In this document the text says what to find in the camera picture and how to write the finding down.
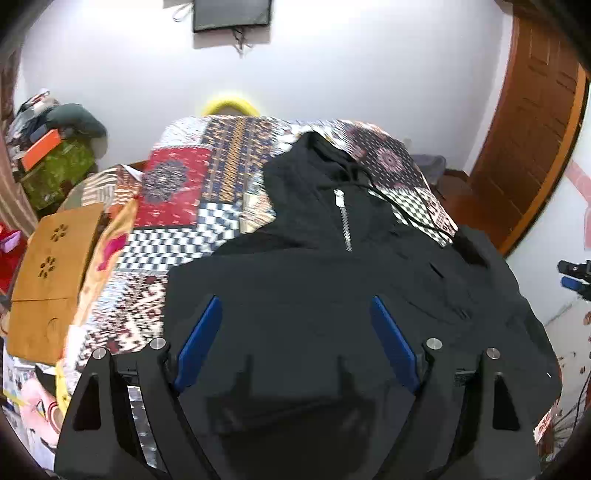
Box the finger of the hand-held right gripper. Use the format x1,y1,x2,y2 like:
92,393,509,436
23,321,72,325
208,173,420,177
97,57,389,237
557,260,591,278
560,276,591,302

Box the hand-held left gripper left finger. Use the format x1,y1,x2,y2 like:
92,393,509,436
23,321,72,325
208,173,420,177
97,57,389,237
54,295,223,480

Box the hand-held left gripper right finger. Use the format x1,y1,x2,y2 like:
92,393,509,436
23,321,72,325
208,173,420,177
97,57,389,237
372,295,542,480

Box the black zip hoodie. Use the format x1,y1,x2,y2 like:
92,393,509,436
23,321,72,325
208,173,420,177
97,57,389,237
164,130,564,480

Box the yellow floral cloth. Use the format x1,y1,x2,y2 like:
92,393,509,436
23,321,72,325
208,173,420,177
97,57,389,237
76,198,139,326

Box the brown wooden door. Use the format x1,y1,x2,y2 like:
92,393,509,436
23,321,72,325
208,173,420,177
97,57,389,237
441,14,590,258

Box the patchwork printed blanket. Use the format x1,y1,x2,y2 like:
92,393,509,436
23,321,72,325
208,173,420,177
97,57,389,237
58,115,561,469

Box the pale printed bedsheet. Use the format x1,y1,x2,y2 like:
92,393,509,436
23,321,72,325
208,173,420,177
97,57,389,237
0,353,72,464

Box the red bag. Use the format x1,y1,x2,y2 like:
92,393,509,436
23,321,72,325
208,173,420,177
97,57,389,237
0,223,29,296

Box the yellow round headboard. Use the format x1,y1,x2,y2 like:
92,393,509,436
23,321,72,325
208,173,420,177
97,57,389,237
202,92,260,117

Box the orange box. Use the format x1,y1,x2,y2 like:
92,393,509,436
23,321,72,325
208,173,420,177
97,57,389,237
23,129,63,171

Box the grey soft cushion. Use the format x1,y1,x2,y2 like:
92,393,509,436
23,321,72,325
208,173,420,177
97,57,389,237
46,104,108,139

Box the pink wall sticker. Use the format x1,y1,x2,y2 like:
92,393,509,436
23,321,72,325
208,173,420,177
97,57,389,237
566,157,591,210

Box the black hanging cables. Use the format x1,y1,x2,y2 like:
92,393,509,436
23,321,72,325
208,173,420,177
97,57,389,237
230,27,253,57

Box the wall-mounted black screen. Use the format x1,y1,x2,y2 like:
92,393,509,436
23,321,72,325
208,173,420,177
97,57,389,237
193,0,272,33

